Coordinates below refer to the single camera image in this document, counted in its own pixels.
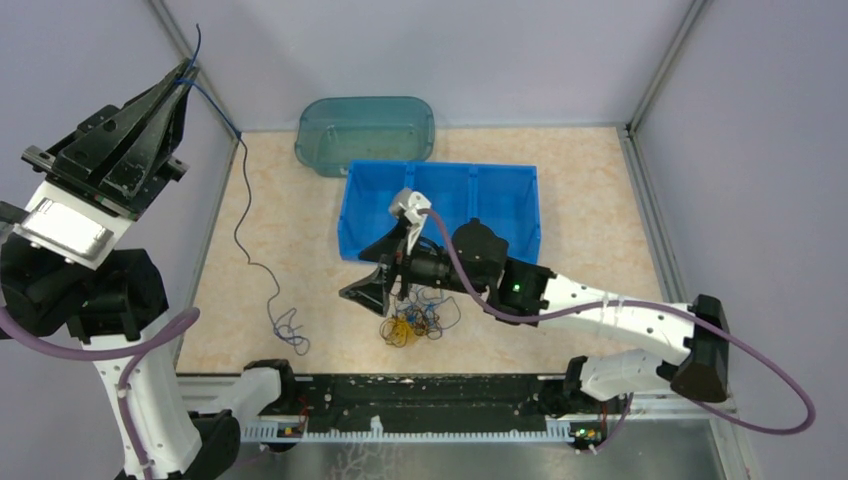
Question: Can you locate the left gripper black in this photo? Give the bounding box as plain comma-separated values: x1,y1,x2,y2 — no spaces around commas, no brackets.
19,52,197,233

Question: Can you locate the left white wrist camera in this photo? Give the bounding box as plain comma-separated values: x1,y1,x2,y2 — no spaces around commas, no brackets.
12,181,134,270

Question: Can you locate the blue three-compartment bin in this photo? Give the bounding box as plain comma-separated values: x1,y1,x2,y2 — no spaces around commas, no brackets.
337,160,542,263

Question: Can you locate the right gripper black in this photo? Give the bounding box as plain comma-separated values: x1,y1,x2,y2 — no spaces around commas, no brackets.
340,220,487,317

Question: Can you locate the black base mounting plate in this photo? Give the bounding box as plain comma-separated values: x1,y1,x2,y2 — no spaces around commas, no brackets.
236,373,631,436

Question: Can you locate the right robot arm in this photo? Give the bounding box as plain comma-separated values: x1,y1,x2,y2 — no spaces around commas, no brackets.
339,218,729,412

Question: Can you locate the dark blue cable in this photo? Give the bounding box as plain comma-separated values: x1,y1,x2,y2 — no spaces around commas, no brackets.
173,24,311,357

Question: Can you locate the white cable duct strip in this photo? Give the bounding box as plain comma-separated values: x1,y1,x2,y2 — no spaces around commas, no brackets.
240,416,575,444

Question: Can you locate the aluminium frame rail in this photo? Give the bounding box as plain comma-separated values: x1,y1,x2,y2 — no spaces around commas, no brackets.
193,371,697,431

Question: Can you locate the cable bundle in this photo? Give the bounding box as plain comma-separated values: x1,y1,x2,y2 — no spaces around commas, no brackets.
378,286,463,350

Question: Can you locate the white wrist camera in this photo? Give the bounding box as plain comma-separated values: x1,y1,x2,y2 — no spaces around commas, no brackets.
12,181,134,270
388,187,432,226

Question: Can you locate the teal transparent plastic tub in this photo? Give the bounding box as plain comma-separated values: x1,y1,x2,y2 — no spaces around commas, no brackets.
294,96,436,178

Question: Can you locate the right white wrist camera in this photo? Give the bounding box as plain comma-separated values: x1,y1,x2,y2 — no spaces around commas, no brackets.
388,187,432,226

